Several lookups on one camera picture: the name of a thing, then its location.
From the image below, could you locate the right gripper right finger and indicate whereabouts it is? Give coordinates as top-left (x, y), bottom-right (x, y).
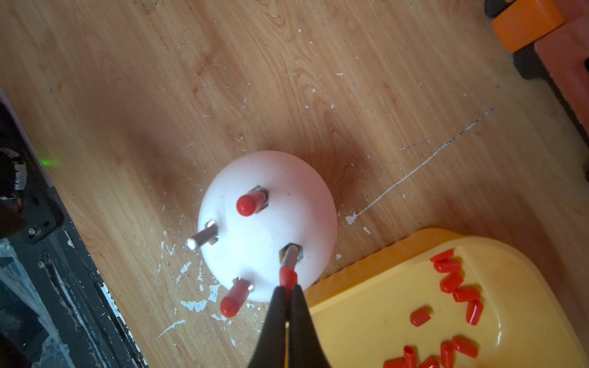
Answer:
top-left (288, 285), bottom-right (331, 368)

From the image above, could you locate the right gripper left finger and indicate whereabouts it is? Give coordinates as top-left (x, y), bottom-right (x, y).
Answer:
top-left (248, 287), bottom-right (288, 368)

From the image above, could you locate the white dome with screws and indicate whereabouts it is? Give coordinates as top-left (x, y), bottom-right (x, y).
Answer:
top-left (196, 150), bottom-right (337, 302)

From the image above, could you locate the yellow plastic tray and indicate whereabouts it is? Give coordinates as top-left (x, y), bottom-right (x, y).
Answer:
top-left (305, 228), bottom-right (588, 367)

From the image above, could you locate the red sleeve on screw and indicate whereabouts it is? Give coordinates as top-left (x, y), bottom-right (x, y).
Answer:
top-left (236, 190), bottom-right (267, 217)
top-left (220, 278), bottom-right (251, 318)

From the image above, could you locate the bare metal screw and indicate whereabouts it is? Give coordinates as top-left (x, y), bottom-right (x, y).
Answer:
top-left (185, 220), bottom-right (219, 251)

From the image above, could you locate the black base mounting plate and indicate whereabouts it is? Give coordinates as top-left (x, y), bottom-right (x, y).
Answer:
top-left (1, 98), bottom-right (147, 367)

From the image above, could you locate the orange tool case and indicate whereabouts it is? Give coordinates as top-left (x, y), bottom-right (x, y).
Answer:
top-left (484, 0), bottom-right (588, 141)

